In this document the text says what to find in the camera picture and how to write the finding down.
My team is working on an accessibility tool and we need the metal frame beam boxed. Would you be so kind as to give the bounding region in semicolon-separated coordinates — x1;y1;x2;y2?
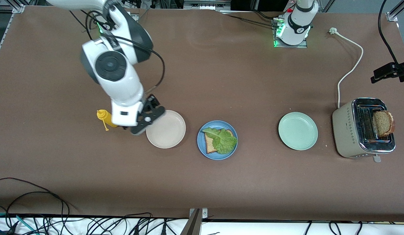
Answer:
183;0;232;10

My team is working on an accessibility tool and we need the blue round plate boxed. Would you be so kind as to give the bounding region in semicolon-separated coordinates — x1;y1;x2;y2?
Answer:
197;120;238;161

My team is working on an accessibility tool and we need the yellow squeeze sauce bottle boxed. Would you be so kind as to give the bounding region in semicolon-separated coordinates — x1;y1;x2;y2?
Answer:
97;109;119;132

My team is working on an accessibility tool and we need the teal cable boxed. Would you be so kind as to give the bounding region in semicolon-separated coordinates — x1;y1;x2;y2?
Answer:
0;213;38;235

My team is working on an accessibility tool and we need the white toaster power cable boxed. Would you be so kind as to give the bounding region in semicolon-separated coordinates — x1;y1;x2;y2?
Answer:
329;27;364;109

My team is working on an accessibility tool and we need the aluminium frame profile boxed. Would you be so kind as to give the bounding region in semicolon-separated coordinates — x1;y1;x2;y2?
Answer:
386;0;404;22

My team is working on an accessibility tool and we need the pale green round plate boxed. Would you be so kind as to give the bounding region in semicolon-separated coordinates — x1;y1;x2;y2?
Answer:
278;112;319;151

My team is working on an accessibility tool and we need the thin black cable loop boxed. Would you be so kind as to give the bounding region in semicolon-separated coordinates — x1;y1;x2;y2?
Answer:
0;178;71;226
6;191;66;229

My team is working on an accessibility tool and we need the beige chrome toaster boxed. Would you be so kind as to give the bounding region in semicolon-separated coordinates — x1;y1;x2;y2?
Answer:
332;97;397;163

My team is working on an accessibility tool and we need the aluminium frame rail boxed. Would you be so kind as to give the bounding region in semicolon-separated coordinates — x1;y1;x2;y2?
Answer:
0;0;26;64

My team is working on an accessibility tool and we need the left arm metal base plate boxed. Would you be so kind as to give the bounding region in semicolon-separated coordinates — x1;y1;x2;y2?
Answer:
272;18;309;49

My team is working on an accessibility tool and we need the green lettuce leaf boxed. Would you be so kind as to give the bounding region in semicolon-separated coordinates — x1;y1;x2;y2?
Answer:
202;127;238;155

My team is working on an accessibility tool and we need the brown bread slice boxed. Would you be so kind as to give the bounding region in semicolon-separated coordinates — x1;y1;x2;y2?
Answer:
205;129;235;155
372;110;396;137

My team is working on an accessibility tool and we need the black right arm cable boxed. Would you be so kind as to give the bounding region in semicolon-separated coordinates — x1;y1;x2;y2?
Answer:
69;9;166;95

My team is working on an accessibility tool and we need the beige round plate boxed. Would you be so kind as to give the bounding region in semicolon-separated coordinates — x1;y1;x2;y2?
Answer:
146;110;186;149

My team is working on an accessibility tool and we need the metal table edge bracket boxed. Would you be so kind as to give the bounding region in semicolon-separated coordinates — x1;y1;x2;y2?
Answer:
181;208;209;235

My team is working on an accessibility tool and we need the black base cable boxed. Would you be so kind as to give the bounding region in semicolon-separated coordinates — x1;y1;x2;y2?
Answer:
222;10;281;30

